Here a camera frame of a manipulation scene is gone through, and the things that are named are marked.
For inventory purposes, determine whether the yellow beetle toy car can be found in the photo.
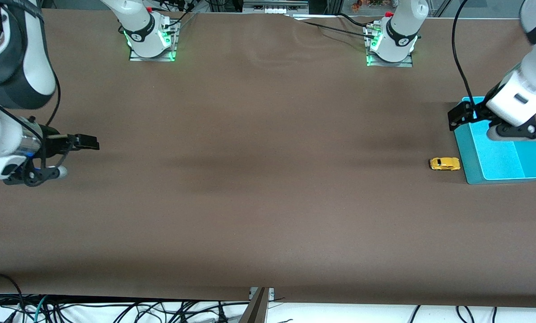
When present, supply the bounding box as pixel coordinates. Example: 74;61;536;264
429;157;461;172

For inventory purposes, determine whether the turquoise plastic bin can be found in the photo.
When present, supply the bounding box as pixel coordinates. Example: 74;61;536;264
454;96;536;185

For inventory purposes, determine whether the orange background object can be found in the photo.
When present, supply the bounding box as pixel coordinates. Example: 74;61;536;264
351;0;386;12

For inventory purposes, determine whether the brown table mat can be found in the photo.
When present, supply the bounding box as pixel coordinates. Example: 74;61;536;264
0;8;536;308

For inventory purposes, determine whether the white power strip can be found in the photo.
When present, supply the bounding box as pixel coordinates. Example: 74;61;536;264
243;0;310;14

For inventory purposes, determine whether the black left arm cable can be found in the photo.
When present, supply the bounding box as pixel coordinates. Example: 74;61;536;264
452;0;477;110

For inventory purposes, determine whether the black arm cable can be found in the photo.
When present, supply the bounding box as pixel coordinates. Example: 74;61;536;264
0;72;71;173
452;0;477;110

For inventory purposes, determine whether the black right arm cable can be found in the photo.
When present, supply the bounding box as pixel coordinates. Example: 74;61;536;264
0;72;71;173

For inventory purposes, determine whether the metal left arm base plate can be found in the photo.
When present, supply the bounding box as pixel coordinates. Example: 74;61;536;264
365;25;414;68

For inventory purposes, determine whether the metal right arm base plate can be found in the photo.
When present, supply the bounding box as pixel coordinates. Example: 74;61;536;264
128;20;179;62

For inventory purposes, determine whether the black looped floor cable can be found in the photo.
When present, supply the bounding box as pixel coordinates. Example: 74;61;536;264
0;272;27;317

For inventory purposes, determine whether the black base power cable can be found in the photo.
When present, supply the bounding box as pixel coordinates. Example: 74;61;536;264
286;13;377;40

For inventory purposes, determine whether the teal floor cable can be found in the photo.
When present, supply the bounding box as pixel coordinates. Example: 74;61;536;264
33;295;49;323

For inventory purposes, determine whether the aluminium profile post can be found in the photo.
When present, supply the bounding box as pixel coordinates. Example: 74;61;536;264
238;287;275;323

